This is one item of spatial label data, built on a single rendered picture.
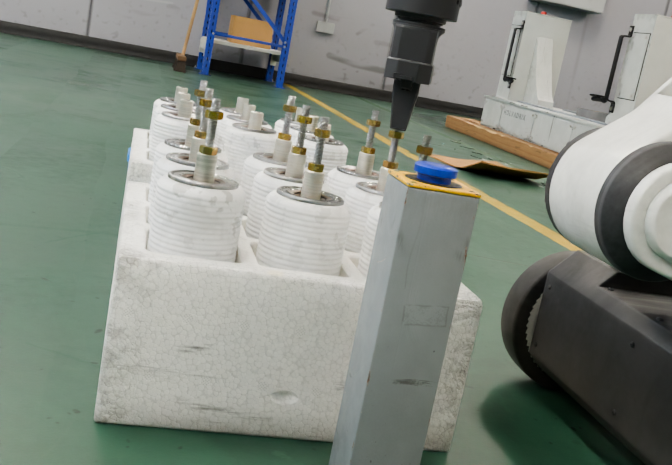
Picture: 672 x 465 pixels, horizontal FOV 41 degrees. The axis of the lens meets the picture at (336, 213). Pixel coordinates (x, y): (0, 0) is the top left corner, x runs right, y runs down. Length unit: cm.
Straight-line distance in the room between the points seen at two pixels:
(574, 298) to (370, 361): 42
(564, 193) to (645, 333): 18
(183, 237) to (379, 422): 27
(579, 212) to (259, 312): 35
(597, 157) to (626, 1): 742
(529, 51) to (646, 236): 469
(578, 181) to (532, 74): 458
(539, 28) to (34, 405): 485
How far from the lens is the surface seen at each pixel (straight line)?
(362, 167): 123
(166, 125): 148
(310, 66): 742
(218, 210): 93
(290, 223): 95
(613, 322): 110
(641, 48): 434
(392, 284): 81
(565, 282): 120
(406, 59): 107
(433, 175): 81
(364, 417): 85
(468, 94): 780
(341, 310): 94
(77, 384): 105
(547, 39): 561
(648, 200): 91
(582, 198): 95
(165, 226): 94
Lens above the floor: 42
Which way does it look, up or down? 11 degrees down
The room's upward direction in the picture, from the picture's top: 11 degrees clockwise
